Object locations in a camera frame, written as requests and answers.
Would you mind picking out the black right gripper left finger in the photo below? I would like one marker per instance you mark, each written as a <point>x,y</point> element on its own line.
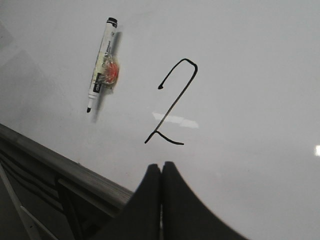
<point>140,217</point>

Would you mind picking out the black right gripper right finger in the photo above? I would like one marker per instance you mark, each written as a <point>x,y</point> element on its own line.
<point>184,216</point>

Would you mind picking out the white black whiteboard marker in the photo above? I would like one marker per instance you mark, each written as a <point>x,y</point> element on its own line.
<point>100,74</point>

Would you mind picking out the white whiteboard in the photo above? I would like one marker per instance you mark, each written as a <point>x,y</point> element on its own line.
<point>228,90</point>

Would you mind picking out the grey aluminium whiteboard frame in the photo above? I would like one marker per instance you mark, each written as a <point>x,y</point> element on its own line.
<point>103,188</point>

